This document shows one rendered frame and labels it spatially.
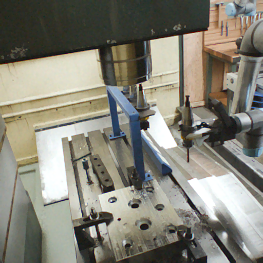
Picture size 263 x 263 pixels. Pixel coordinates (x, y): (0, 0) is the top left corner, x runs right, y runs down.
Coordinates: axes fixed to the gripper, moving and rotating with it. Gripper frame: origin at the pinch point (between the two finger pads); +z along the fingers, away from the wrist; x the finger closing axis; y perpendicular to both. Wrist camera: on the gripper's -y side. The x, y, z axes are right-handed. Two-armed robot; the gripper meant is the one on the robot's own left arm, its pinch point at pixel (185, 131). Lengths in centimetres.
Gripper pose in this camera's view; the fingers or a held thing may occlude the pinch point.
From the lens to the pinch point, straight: 97.4
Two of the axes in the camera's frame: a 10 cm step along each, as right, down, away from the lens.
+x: -2.8, -4.2, 8.6
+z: -9.5, 2.1, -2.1
